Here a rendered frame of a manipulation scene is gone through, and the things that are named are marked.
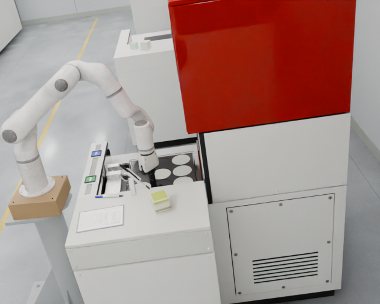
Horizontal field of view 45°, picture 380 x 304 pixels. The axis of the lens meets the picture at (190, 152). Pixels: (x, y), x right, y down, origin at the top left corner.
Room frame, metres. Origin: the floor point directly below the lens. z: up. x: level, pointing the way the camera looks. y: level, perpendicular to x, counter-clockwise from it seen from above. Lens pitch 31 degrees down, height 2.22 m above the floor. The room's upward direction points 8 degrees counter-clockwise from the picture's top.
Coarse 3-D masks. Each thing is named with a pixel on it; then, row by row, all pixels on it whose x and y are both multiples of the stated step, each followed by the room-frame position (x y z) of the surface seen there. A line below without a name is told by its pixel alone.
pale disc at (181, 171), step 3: (183, 165) 2.10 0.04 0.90; (177, 168) 2.08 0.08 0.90; (180, 168) 2.08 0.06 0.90; (183, 168) 2.07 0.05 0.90; (186, 168) 2.07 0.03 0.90; (189, 168) 2.06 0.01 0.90; (174, 171) 2.05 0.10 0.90; (177, 171) 2.05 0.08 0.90; (180, 171) 2.05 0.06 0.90; (183, 171) 2.04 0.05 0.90; (186, 171) 2.04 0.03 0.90; (189, 171) 2.03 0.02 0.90; (174, 174) 2.03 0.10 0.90; (177, 174) 2.02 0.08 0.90; (180, 174) 2.02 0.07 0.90; (183, 174) 2.01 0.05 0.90; (186, 174) 2.01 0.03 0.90
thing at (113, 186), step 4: (108, 180) 2.09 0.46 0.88; (112, 180) 2.09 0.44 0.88; (116, 180) 2.08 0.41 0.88; (120, 180) 2.08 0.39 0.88; (108, 184) 2.06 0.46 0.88; (112, 184) 2.05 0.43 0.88; (116, 184) 2.05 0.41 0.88; (120, 184) 2.04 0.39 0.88; (108, 188) 2.02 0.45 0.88; (112, 188) 2.01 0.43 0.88; (116, 188) 2.01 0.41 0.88; (120, 188) 2.00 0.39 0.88; (108, 192) 1.98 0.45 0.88; (112, 192) 1.97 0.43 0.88
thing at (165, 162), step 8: (136, 160) 2.22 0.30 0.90; (160, 160) 2.19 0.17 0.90; (168, 160) 2.17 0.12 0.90; (192, 160) 2.14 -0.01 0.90; (136, 168) 2.14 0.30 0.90; (160, 168) 2.11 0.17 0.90; (168, 168) 2.09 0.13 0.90; (192, 168) 2.06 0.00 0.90; (144, 176) 2.05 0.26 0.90; (168, 176) 2.02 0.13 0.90; (176, 176) 2.01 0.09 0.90; (184, 176) 2.00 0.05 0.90; (192, 176) 1.98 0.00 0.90; (152, 184) 1.97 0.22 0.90; (160, 184) 1.96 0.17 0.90; (168, 184) 1.95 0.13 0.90
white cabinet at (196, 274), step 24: (120, 264) 1.51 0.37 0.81; (144, 264) 1.50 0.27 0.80; (168, 264) 1.50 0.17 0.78; (192, 264) 1.49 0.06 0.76; (96, 288) 1.50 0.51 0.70; (120, 288) 1.50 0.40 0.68; (144, 288) 1.50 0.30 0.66; (168, 288) 1.50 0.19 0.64; (192, 288) 1.49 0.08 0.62; (216, 288) 1.49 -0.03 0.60
